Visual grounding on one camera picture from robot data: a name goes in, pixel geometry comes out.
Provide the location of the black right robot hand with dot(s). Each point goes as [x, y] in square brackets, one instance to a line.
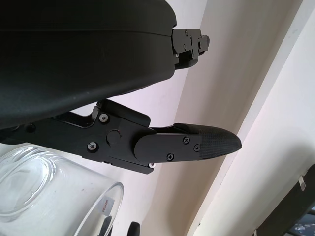
[135, 229]

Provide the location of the clear plastic cup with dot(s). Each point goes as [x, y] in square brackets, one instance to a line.
[49, 196]

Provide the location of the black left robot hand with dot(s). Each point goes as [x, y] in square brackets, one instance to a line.
[73, 61]

